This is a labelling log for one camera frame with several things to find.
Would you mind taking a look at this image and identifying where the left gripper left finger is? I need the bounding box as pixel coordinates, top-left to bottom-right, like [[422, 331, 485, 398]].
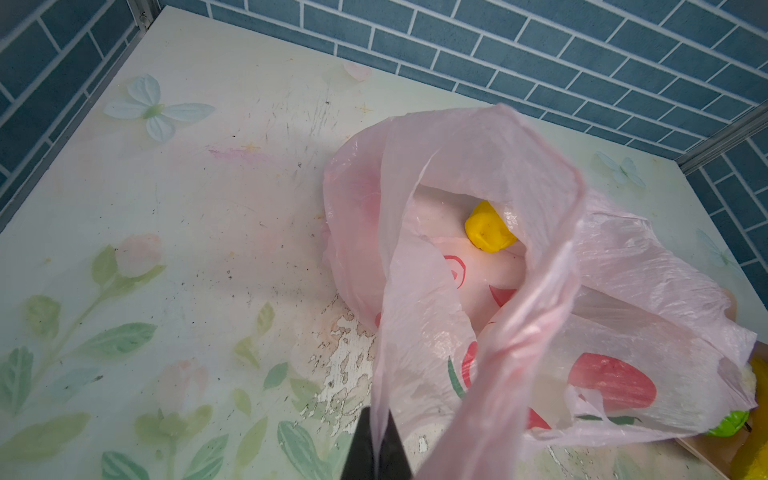
[[340, 407, 375, 480]]

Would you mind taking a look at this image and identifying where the green fake fruit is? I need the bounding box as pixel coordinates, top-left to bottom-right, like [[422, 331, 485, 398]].
[[707, 411, 750, 438]]

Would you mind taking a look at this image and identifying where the yellow fake banana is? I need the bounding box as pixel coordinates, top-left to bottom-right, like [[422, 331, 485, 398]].
[[731, 357, 767, 480]]

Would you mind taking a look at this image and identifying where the pink plastic bag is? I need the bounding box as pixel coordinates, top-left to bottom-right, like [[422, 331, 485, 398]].
[[323, 104, 757, 479]]

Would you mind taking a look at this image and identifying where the left metal corner post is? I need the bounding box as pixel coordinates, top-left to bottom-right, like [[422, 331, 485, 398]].
[[127, 0, 162, 29]]

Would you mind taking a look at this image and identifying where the small yellow fake fruit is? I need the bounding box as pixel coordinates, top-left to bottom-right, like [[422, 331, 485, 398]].
[[465, 201, 518, 253]]

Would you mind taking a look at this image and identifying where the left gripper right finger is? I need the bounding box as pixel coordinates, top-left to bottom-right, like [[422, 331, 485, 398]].
[[376, 414, 413, 480]]

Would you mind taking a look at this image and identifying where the right metal corner post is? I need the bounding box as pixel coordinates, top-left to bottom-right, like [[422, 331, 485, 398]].
[[675, 102, 767, 175]]

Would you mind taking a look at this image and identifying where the metal corner post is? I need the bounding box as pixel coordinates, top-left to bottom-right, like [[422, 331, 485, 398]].
[[127, 0, 162, 29], [675, 102, 767, 175]]

